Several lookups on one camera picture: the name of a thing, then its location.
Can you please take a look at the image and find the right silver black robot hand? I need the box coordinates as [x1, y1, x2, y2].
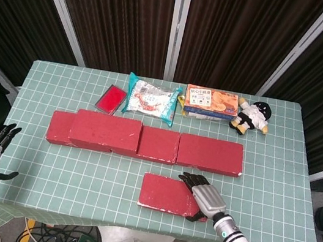
[171, 171, 232, 228]

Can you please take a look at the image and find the red brick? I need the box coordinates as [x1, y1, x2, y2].
[135, 171, 215, 224]
[174, 132, 247, 180]
[67, 107, 144, 157]
[110, 121, 181, 165]
[43, 108, 77, 147]

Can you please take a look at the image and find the black white plush doll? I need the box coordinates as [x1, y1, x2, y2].
[227, 96, 273, 140]

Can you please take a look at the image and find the orange blue biscuit box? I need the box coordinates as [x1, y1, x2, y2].
[181, 83, 243, 121]

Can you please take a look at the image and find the yellow small packet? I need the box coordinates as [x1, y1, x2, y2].
[176, 95, 187, 110]

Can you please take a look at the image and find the teal white snack bag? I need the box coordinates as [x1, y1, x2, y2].
[119, 71, 185, 129]

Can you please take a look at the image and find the green checked tablecloth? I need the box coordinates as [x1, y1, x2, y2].
[0, 52, 323, 242]

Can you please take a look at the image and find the red ink pad case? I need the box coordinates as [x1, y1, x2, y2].
[94, 81, 129, 118]

